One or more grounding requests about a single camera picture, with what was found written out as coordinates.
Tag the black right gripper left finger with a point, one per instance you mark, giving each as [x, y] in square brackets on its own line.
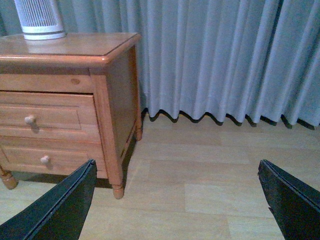
[60, 213]

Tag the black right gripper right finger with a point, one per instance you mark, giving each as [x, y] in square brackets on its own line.
[294, 204]

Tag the wooden drawer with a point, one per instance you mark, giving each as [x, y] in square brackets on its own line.
[51, 116]
[59, 157]

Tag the wooden nightstand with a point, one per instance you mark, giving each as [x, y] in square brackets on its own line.
[103, 65]

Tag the grey curtain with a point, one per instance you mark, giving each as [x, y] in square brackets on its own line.
[256, 59]

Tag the white cylindrical air purifier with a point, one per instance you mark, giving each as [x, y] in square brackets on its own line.
[40, 19]

